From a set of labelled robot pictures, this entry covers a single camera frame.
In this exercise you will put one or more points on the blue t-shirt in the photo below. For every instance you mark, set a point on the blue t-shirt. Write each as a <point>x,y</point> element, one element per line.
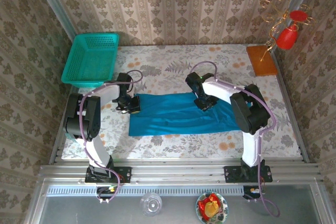
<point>178,119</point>

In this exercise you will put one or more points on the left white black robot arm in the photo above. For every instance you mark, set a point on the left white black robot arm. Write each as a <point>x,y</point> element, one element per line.
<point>97,150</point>

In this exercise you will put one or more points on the floral table cover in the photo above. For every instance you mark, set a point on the floral table cover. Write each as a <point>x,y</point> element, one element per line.
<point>170,61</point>

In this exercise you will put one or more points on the teal plastic basket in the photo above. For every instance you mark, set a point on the teal plastic basket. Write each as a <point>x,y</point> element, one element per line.
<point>86,58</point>

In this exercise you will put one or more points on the orange wooden stand base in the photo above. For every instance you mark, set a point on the orange wooden stand base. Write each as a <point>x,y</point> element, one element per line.
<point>262,61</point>

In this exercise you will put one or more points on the black connector box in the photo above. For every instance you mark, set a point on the black connector box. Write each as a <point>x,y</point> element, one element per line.
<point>105,191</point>
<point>249,191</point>

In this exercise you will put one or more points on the clear glass cup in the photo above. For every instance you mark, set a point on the clear glass cup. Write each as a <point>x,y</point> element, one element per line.
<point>151,204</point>

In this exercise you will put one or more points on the red foil wrapper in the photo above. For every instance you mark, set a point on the red foil wrapper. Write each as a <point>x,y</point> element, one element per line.
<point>202,204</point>

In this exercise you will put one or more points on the red wine glass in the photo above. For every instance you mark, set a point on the red wine glass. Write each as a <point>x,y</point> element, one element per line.
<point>286,39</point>

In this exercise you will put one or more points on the floral patterned plate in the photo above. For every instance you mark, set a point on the floral patterned plate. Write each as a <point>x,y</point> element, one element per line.
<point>223,209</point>

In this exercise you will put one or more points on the aluminium frame rail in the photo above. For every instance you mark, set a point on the aluminium frame rail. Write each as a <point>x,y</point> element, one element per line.
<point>178,174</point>

